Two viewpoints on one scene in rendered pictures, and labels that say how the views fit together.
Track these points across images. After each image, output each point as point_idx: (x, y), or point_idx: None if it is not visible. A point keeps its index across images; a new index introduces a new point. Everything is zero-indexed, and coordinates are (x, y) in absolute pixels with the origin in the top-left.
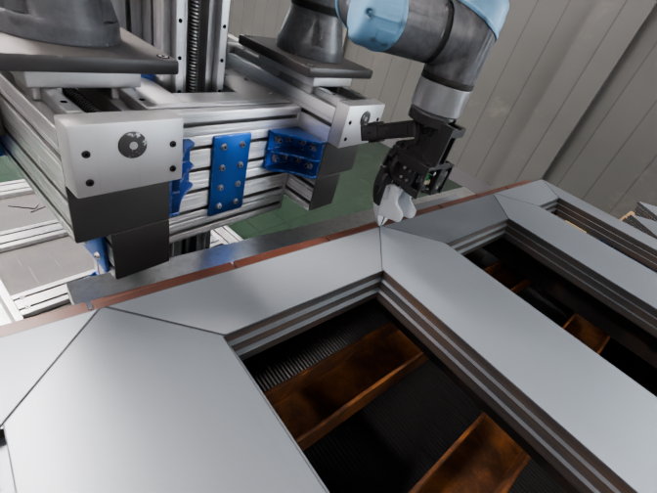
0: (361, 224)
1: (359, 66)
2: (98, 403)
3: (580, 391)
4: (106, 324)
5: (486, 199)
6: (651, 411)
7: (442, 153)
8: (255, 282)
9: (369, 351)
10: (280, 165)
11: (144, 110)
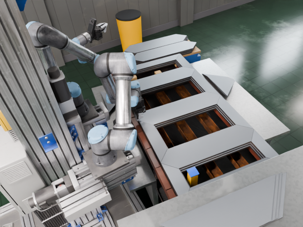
0: (112, 126)
1: (85, 101)
2: (176, 161)
3: (181, 108)
4: (164, 161)
5: None
6: (185, 101)
7: (144, 103)
8: (156, 144)
9: None
10: None
11: None
